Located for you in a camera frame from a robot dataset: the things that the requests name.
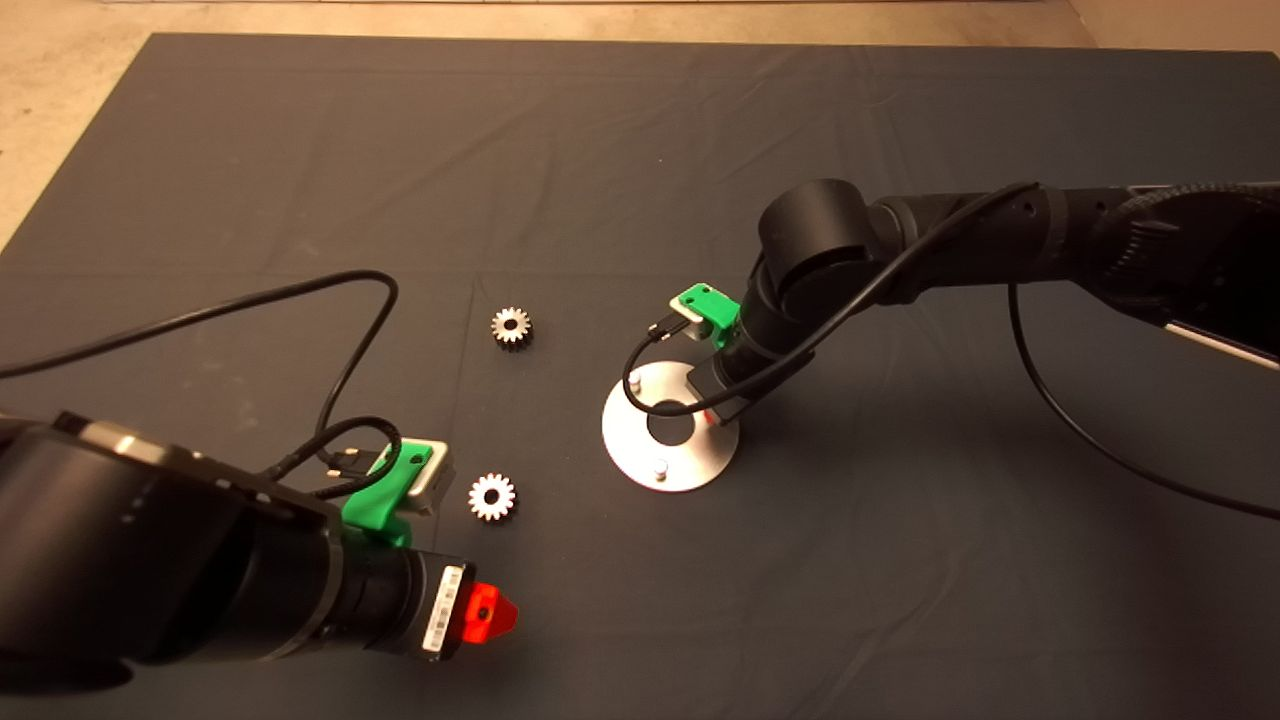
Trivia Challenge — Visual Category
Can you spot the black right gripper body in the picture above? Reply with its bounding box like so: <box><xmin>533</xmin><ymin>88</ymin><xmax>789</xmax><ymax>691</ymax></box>
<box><xmin>687</xmin><ymin>349</ymin><xmax>773</xmax><ymax>427</ymax></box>

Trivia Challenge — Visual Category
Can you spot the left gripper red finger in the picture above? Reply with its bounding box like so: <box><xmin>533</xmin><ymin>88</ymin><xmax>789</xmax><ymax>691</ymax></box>
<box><xmin>462</xmin><ymin>582</ymin><xmax>521</xmax><ymax>647</ymax></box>

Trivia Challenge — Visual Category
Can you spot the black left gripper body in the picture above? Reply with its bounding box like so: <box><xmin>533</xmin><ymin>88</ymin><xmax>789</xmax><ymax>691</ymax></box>
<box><xmin>410</xmin><ymin>552</ymin><xmax>473</xmax><ymax>663</ymax></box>

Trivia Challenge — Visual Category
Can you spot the steel planetary gear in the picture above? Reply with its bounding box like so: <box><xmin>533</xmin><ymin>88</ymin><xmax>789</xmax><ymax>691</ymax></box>
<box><xmin>468</xmin><ymin>473</ymin><xmax>518</xmax><ymax>523</ymax></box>
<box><xmin>490</xmin><ymin>307</ymin><xmax>534</xmax><ymax>352</ymax></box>

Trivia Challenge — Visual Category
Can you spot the round metal carrier plate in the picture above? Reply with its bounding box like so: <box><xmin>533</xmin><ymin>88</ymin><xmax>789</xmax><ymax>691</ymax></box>
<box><xmin>601</xmin><ymin>362</ymin><xmax>742</xmax><ymax>493</ymax></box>

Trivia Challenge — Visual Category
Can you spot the dark grey table cloth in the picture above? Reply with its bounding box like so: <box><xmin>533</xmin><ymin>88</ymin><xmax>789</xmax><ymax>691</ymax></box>
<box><xmin>0</xmin><ymin>35</ymin><xmax>1280</xmax><ymax>720</ymax></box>

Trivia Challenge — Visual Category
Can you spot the green right camera mount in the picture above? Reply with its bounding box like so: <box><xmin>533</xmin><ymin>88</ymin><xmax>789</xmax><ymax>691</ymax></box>
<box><xmin>678</xmin><ymin>284</ymin><xmax>743</xmax><ymax>351</ymax></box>

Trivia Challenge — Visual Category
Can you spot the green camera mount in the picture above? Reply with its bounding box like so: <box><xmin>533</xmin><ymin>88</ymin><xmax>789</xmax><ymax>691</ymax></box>
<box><xmin>678</xmin><ymin>284</ymin><xmax>743</xmax><ymax>351</ymax></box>
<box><xmin>342</xmin><ymin>442</ymin><xmax>433</xmax><ymax>548</ymax></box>

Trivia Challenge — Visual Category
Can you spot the black right camera cable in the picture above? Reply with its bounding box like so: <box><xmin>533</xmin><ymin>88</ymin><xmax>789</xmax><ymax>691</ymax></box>
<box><xmin>625</xmin><ymin>180</ymin><xmax>1280</xmax><ymax>521</ymax></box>

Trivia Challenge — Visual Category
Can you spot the black camera cable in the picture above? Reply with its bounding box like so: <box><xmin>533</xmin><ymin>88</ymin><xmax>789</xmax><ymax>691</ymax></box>
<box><xmin>625</xmin><ymin>180</ymin><xmax>1280</xmax><ymax>521</ymax></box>
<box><xmin>0</xmin><ymin>268</ymin><xmax>404</xmax><ymax>501</ymax></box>

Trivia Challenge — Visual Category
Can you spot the green left camera mount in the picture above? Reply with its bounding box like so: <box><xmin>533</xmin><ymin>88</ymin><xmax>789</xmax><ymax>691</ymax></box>
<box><xmin>342</xmin><ymin>442</ymin><xmax>433</xmax><ymax>548</ymax></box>

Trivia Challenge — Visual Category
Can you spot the silver left camera box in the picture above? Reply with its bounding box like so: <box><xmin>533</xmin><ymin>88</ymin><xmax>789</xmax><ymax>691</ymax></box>
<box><xmin>400</xmin><ymin>440</ymin><xmax>453</xmax><ymax>516</ymax></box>

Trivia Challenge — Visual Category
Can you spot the black left camera cable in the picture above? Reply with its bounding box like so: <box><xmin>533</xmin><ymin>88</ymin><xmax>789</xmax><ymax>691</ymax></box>
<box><xmin>0</xmin><ymin>268</ymin><xmax>404</xmax><ymax>501</ymax></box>

